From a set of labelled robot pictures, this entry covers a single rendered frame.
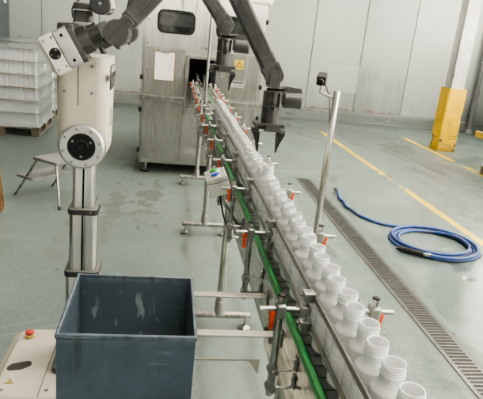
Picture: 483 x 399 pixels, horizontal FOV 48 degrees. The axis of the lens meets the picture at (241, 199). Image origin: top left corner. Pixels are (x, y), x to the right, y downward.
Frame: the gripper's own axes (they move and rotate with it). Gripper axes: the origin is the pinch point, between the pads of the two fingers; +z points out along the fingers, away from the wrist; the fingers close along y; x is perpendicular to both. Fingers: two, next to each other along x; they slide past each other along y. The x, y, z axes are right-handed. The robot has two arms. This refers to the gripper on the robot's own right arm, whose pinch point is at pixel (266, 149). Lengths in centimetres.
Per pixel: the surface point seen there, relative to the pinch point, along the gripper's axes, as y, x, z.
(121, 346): -41, -69, 33
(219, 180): -13.7, 11.9, 14.7
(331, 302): 1, -83, 13
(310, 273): 0, -71, 13
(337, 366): 0, -95, 20
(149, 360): -35, -69, 37
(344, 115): 352, 985, 110
